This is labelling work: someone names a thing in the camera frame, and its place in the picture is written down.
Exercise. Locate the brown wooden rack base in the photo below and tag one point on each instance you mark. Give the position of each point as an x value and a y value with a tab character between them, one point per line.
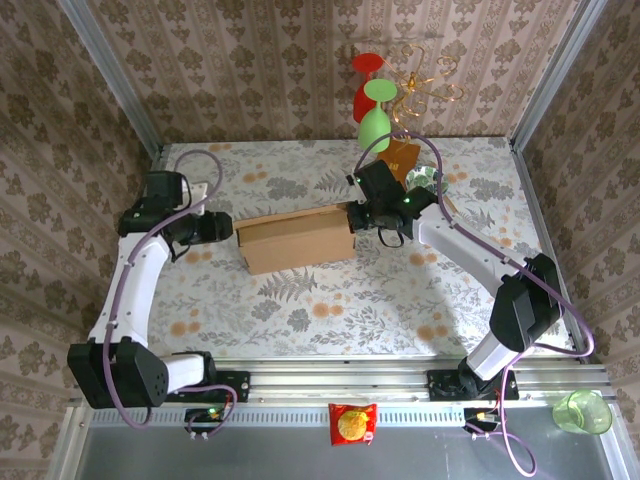
402	157

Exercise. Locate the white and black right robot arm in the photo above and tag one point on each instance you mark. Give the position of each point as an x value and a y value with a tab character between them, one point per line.
460	245

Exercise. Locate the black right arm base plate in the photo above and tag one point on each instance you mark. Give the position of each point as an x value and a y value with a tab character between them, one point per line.
510	385

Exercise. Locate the small right controller board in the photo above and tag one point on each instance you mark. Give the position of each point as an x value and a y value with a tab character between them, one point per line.
480	416

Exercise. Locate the green plastic wine glass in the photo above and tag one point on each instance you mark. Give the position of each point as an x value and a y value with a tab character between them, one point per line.
375	130

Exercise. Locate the thin wooden stick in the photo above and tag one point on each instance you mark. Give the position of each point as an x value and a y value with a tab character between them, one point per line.
450	204

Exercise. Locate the red snack packet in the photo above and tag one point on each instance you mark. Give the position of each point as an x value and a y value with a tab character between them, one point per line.
352	424

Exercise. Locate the small controller board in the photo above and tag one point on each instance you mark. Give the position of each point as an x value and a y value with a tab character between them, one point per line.
480	416
207	414

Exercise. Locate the green transparent plastic cup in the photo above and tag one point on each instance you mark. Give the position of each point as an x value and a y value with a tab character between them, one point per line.
582	412

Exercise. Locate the aluminium mounting rail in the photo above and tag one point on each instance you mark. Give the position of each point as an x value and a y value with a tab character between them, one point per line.
340	382

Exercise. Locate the brown cardboard paper box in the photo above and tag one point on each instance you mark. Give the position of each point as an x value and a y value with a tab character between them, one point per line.
295	240

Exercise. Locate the aluminium frame post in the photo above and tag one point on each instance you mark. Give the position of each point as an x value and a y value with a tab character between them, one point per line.
110	65
555	75

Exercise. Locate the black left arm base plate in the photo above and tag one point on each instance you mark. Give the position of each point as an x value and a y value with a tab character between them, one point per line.
240	387

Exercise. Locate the red plastic wine glass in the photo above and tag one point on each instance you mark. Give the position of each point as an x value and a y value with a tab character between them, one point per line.
361	100

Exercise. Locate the leaf pattern bowl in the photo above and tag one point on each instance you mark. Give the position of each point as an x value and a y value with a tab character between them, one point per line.
420	177

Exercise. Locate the small left controller board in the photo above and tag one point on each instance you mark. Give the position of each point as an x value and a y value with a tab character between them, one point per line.
207	414

